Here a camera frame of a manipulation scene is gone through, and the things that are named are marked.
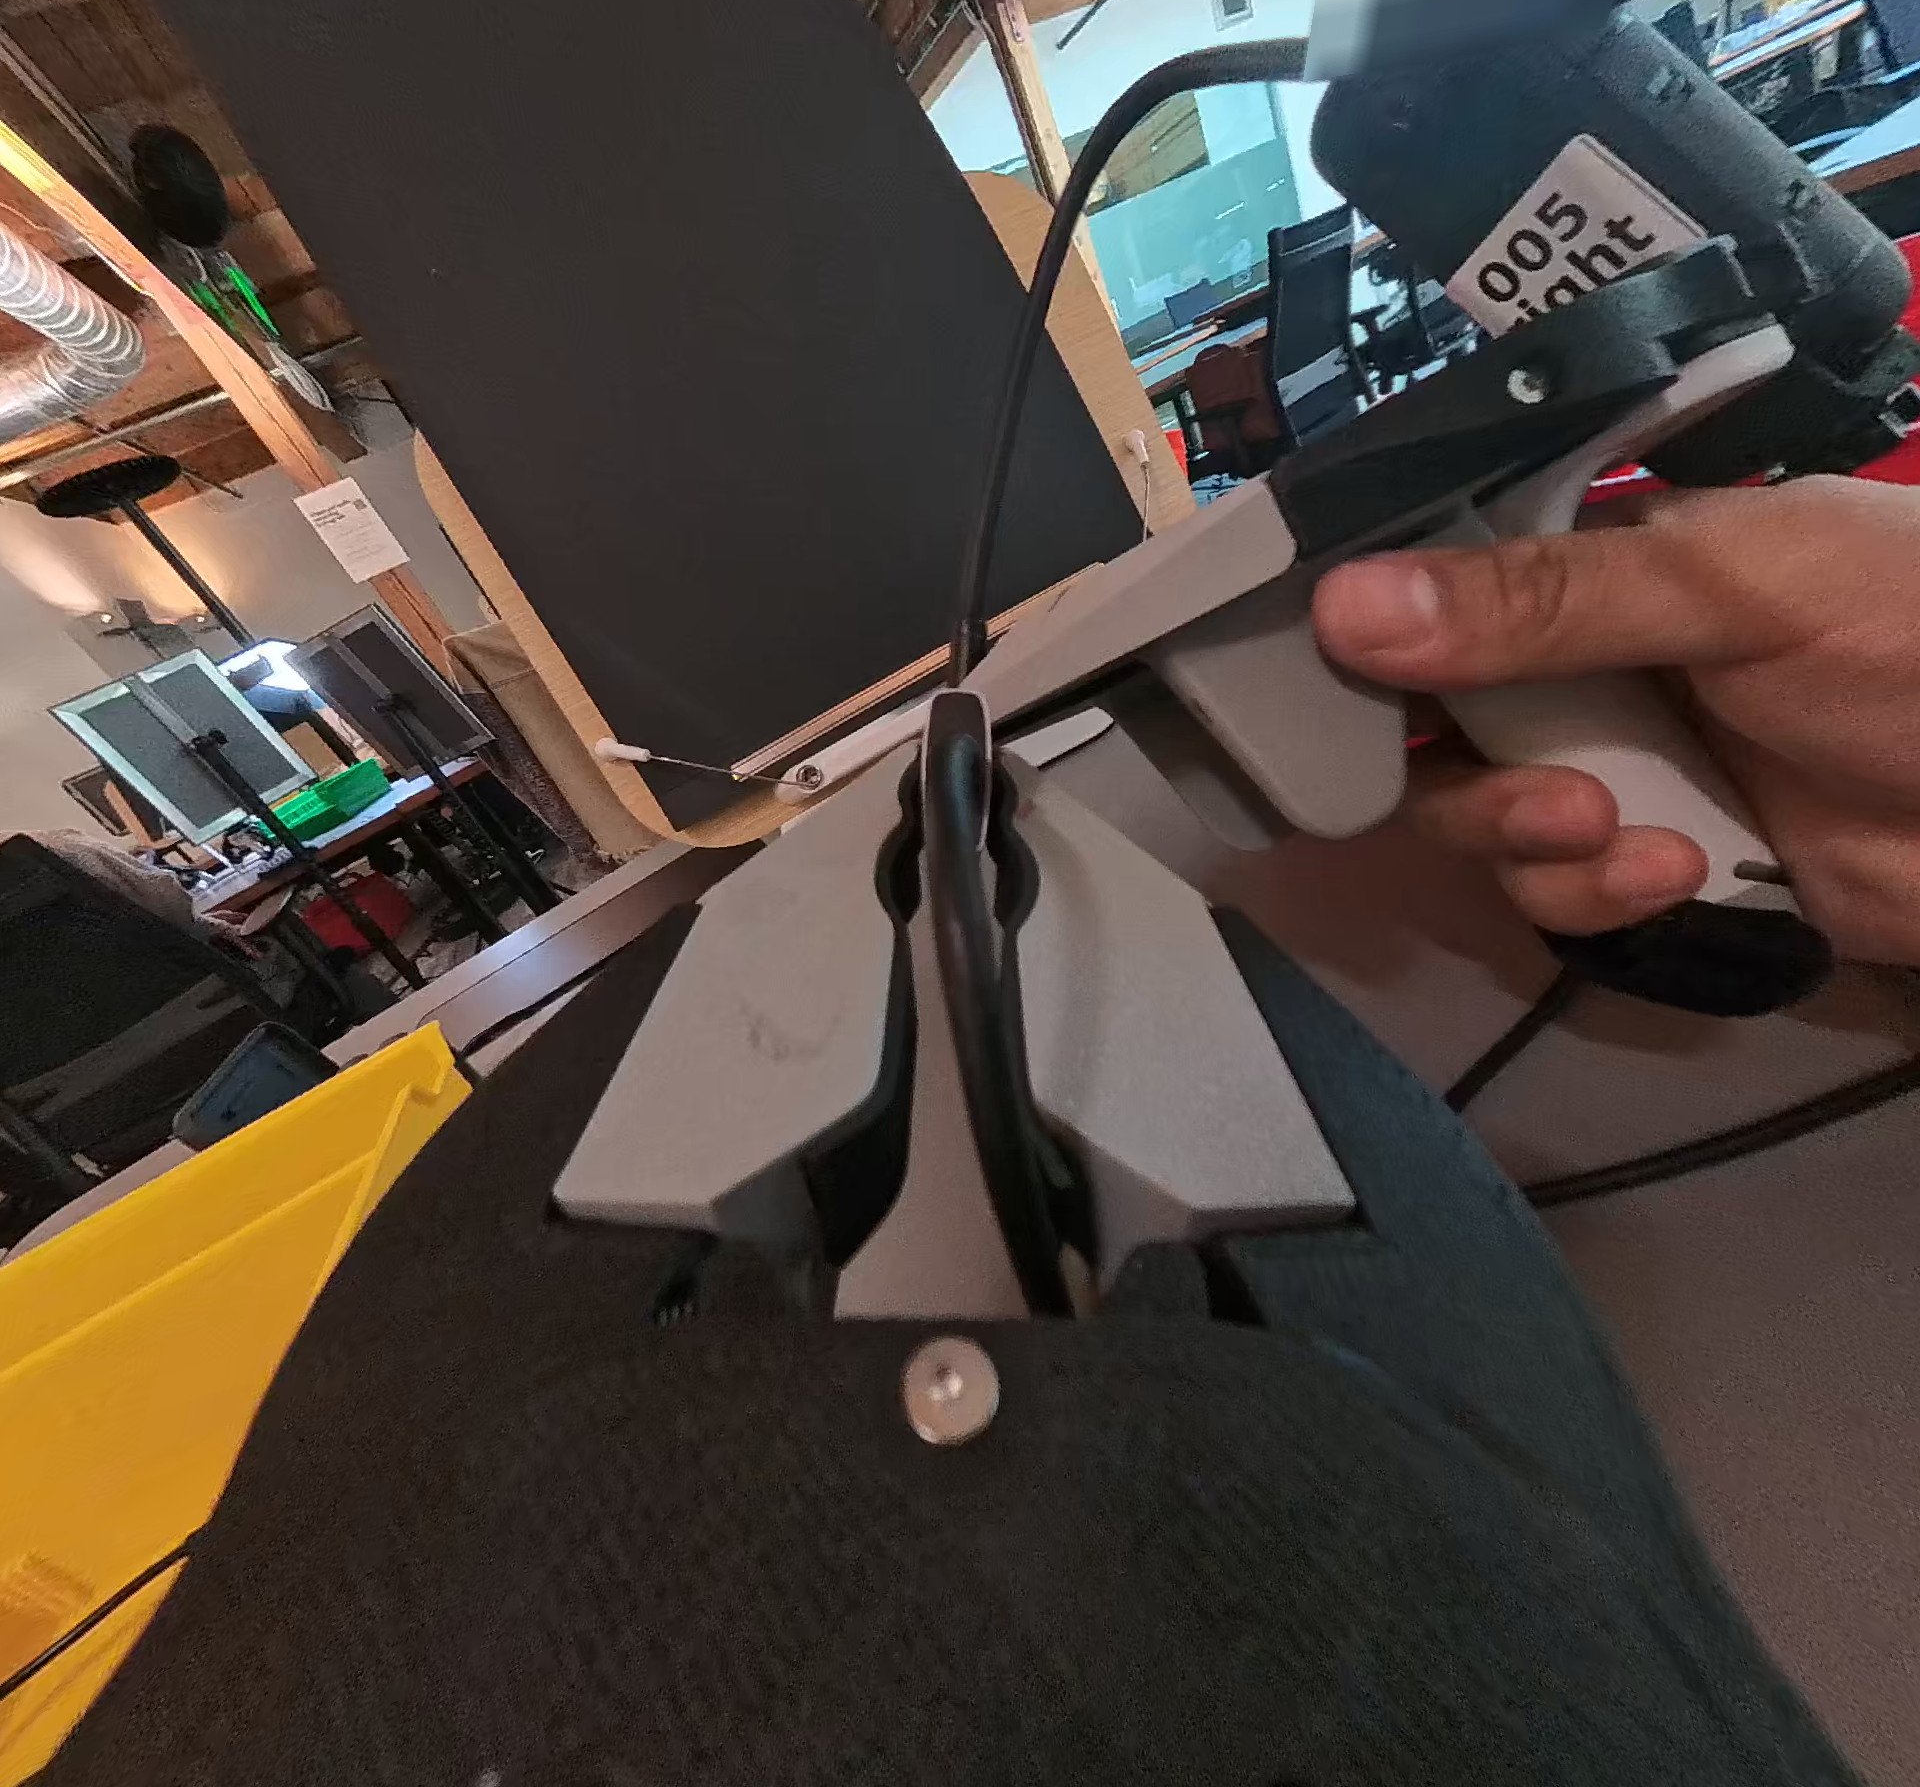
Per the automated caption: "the yellow plastic bin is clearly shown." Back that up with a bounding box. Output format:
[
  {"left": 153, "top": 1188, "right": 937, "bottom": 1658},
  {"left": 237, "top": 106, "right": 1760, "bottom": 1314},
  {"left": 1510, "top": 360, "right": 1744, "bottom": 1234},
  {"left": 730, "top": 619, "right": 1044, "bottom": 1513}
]
[{"left": 0, "top": 1020, "right": 473, "bottom": 1751}]

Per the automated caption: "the glass panel on stand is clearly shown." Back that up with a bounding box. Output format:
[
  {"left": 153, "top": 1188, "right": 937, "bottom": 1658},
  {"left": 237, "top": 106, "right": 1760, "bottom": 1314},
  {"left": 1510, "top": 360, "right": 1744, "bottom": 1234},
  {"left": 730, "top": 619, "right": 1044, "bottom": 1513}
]
[
  {"left": 46, "top": 645, "right": 320, "bottom": 849},
  {"left": 286, "top": 604, "right": 498, "bottom": 773}
]

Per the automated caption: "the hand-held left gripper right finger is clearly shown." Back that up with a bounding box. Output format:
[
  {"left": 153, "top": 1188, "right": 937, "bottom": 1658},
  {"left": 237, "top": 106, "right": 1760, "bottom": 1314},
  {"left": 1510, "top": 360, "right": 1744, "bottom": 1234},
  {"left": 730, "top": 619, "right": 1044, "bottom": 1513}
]
[{"left": 991, "top": 749, "right": 1357, "bottom": 1285}]

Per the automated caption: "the black braided usb cable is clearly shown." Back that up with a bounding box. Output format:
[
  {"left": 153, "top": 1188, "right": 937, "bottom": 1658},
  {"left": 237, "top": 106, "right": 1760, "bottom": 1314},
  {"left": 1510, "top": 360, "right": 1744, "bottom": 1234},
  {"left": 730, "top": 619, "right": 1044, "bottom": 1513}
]
[{"left": 951, "top": 40, "right": 1920, "bottom": 1205}]

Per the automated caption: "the silver air duct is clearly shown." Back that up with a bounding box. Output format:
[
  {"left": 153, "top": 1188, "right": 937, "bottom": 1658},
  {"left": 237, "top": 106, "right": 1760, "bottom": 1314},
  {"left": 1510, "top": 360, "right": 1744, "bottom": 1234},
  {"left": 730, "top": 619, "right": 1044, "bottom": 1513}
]
[{"left": 0, "top": 222, "right": 145, "bottom": 445}]

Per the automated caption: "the person's right hand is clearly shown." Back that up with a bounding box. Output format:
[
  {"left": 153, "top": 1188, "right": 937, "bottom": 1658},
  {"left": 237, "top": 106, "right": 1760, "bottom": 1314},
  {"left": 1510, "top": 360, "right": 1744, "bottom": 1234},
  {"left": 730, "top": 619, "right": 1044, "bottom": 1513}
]
[{"left": 1313, "top": 472, "right": 1920, "bottom": 973}]

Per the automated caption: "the black office chair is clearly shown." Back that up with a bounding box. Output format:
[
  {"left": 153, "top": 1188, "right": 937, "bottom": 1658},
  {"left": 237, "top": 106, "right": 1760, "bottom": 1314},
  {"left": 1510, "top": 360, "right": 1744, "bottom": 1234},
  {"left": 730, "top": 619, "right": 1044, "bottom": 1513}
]
[
  {"left": 1267, "top": 207, "right": 1378, "bottom": 445},
  {"left": 0, "top": 833, "right": 286, "bottom": 1188}
]

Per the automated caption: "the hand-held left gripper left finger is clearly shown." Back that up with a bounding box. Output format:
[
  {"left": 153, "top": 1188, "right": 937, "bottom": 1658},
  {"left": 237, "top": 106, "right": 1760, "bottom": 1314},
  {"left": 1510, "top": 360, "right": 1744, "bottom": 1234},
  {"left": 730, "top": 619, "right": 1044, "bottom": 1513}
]
[{"left": 554, "top": 744, "right": 918, "bottom": 1268}]

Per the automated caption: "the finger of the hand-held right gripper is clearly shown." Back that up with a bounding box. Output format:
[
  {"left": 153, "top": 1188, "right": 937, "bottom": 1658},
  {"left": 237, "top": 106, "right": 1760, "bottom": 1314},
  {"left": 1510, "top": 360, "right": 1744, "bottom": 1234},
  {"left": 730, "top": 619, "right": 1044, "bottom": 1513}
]
[{"left": 960, "top": 486, "right": 1303, "bottom": 740}]

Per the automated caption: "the green plastic bin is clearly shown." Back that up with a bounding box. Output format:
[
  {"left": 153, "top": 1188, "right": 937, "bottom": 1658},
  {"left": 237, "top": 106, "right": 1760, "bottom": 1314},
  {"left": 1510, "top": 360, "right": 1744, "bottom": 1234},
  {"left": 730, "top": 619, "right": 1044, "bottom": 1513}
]
[{"left": 262, "top": 758, "right": 396, "bottom": 838}]

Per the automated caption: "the wooden backing board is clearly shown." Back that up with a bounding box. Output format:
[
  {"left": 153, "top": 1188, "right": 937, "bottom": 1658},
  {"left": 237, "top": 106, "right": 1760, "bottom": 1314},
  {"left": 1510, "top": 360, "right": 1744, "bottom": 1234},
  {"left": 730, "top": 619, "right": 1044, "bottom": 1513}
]
[{"left": 413, "top": 166, "right": 1191, "bottom": 852}]

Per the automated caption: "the black display panel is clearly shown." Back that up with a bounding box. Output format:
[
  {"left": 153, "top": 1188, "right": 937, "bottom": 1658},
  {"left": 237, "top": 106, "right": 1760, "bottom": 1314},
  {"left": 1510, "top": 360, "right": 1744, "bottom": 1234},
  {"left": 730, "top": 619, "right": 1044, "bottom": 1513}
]
[{"left": 74, "top": 0, "right": 1154, "bottom": 827}]

